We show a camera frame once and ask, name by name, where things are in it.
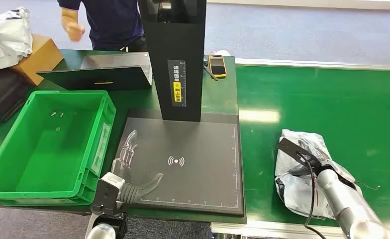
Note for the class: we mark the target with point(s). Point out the person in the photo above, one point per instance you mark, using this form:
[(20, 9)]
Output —
[(112, 23)]

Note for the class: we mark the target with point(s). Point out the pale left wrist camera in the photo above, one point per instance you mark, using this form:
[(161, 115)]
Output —
[(107, 193)]

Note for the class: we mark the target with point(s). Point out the black fabric bag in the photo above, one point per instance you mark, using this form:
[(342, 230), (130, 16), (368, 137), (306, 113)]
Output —
[(0, 95)]

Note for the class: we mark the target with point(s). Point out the black yellow ruler label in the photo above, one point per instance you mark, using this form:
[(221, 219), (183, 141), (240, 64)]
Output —
[(177, 82)]

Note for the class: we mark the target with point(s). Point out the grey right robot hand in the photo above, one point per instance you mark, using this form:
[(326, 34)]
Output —
[(315, 151)]

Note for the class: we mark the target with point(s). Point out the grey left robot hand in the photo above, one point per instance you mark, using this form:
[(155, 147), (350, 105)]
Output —
[(132, 193)]

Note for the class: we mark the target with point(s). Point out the dark open laptop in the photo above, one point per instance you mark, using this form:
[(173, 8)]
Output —
[(96, 77)]

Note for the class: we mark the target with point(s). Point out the small white device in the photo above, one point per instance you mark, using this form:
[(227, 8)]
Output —
[(219, 52)]

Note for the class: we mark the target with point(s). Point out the black pen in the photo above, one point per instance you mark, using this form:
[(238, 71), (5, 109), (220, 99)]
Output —
[(211, 73)]

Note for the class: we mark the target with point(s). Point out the person's hand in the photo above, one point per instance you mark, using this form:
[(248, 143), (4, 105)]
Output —
[(73, 31)]

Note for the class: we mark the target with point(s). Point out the green conveyor belt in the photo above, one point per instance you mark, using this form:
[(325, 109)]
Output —
[(330, 105)]

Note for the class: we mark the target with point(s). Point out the brown cardboard box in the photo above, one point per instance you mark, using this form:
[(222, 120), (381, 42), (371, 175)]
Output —
[(38, 61)]

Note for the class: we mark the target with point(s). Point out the black inbound scanner machine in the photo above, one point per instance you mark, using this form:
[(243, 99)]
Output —
[(188, 171)]

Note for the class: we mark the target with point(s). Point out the white plastic mailer package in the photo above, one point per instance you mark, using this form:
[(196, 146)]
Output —
[(295, 188)]

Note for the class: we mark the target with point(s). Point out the person's forearm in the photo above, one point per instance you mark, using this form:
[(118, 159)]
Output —
[(69, 15)]

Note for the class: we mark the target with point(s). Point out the large white plastic bag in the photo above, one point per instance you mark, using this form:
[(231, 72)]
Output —
[(4, 39)]

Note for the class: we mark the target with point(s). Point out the smartphone with orange case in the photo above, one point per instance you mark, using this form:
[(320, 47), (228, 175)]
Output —
[(217, 66)]

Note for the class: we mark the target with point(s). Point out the green plastic crate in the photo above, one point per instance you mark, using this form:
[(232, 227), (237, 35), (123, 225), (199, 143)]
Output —
[(43, 155)]

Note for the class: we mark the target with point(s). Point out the aluminium conveyor side rail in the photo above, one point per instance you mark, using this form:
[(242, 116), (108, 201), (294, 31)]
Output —
[(264, 229), (313, 63)]

